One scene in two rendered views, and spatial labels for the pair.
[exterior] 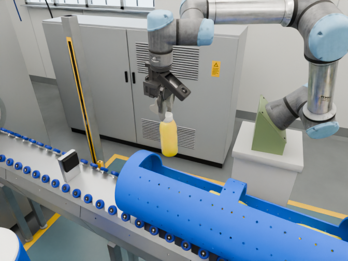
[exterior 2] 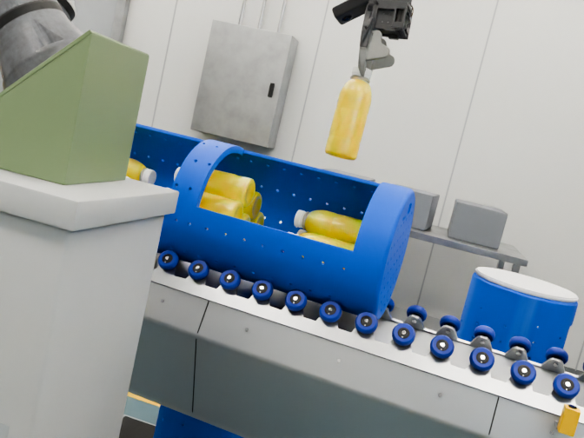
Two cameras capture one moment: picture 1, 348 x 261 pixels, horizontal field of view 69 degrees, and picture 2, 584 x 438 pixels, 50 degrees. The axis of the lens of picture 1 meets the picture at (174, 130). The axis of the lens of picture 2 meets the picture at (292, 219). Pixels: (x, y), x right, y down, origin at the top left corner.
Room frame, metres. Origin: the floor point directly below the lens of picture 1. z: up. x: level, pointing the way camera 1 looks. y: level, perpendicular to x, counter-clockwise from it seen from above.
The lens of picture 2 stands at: (2.09, -0.29, 1.29)
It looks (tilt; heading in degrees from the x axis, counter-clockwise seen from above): 8 degrees down; 169
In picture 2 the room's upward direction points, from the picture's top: 13 degrees clockwise
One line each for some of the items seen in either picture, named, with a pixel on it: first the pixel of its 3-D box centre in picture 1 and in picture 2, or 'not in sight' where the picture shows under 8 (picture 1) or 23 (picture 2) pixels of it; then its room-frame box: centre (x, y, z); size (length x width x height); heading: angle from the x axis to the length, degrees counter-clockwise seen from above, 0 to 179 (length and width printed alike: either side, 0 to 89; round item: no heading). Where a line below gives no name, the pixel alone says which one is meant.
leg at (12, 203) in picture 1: (17, 214); not in sight; (1.32, 1.20, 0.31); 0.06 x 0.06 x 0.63; 62
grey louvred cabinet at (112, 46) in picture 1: (143, 88); not in sight; (2.82, 0.37, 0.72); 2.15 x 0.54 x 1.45; 68
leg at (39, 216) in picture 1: (33, 201); not in sight; (1.45, 1.14, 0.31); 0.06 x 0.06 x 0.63; 62
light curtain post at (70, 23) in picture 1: (95, 149); not in sight; (1.42, 0.54, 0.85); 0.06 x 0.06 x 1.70; 62
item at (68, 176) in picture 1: (70, 166); not in sight; (1.06, 0.55, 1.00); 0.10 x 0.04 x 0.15; 152
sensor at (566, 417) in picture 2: (97, 167); (567, 414); (1.15, 0.45, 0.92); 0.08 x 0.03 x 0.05; 152
